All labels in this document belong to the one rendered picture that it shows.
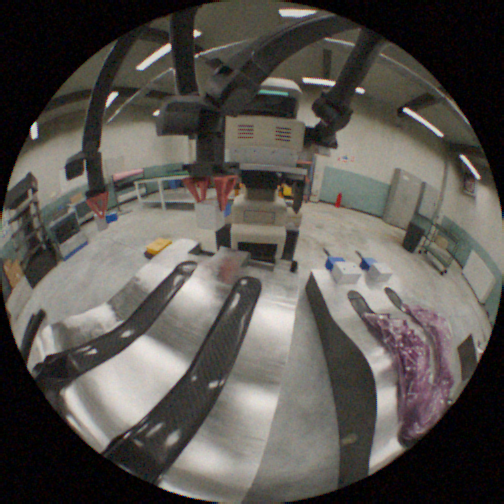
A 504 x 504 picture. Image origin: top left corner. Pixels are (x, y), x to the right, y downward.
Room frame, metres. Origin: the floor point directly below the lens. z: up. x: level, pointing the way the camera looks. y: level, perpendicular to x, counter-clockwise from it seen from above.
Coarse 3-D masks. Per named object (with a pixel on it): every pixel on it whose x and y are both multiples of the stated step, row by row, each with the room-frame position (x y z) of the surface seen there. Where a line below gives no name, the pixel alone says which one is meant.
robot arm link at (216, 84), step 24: (288, 24) 0.20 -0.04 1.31; (312, 24) 0.18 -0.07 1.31; (336, 24) 0.18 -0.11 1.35; (360, 24) 0.17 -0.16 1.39; (264, 48) 0.21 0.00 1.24; (288, 48) 0.22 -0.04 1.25; (216, 72) 0.25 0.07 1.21; (240, 72) 0.22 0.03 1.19; (264, 72) 0.24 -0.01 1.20; (216, 96) 0.25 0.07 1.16
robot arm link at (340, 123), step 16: (368, 32) 0.21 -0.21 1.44; (352, 48) 0.28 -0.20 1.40; (368, 48) 0.24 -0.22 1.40; (384, 48) 0.23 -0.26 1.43; (352, 64) 0.31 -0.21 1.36; (368, 64) 0.29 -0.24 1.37; (336, 80) 0.38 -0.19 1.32; (352, 80) 0.34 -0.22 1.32; (320, 96) 0.46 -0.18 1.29; (336, 96) 0.40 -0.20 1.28; (352, 96) 0.39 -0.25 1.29; (352, 112) 0.41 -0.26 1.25; (336, 128) 0.46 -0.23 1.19
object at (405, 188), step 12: (396, 168) 3.96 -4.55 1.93; (396, 180) 3.81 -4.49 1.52; (408, 180) 3.53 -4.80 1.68; (420, 180) 3.35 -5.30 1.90; (396, 192) 3.65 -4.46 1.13; (408, 192) 3.49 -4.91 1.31; (396, 204) 3.61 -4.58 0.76; (408, 204) 3.44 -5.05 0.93; (384, 216) 3.92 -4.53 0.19; (396, 216) 3.55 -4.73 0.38; (408, 216) 3.38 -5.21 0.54
